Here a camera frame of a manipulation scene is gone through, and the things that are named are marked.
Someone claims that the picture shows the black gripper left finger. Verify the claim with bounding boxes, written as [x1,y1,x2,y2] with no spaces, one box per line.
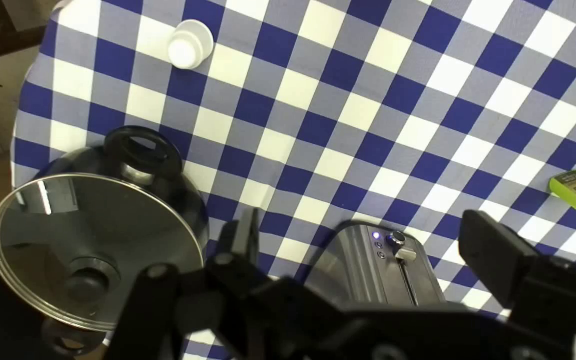
[104,208,272,360]

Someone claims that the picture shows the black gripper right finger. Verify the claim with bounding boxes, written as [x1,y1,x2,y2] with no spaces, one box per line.
[458,209,576,360]

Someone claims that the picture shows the silver toaster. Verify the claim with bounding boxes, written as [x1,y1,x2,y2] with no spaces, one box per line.
[304,219,445,308]

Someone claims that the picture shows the blue white checkered tablecloth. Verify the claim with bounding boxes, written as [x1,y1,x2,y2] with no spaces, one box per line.
[13,0,576,314]

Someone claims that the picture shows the white plastic cup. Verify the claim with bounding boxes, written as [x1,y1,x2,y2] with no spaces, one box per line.
[167,18,214,69]

